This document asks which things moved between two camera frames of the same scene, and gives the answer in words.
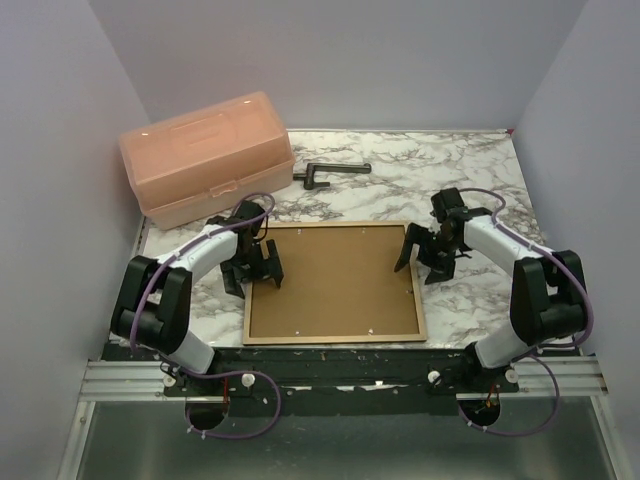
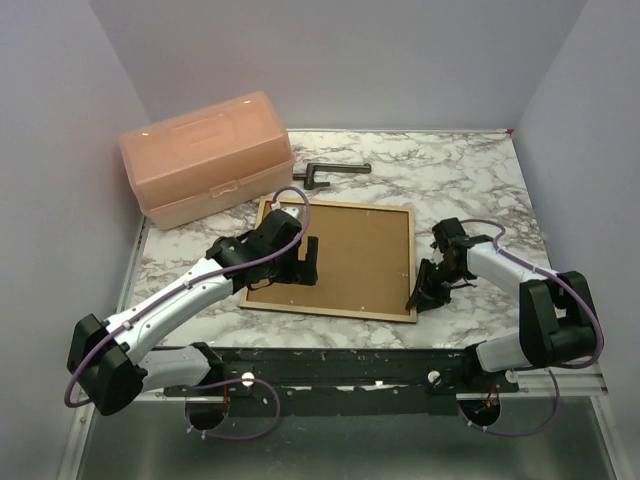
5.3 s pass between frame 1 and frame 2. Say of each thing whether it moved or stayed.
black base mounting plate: stayed
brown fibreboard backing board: moved
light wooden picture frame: moved
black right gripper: moved
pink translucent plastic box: stayed
